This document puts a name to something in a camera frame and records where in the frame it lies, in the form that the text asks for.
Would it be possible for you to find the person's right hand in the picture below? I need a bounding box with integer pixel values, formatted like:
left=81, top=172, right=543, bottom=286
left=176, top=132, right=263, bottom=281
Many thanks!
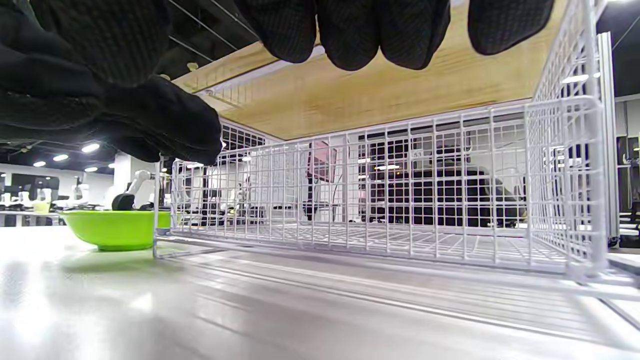
left=0, top=0, right=556, bottom=166

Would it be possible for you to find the green plastic bowl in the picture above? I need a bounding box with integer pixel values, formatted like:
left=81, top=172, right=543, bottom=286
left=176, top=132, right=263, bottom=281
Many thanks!
left=61, top=210, right=173, bottom=252

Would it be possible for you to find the wooden-top white mesh sliding drawer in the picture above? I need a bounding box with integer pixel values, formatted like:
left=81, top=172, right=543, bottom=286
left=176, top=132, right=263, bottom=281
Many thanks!
left=152, top=0, right=640, bottom=301

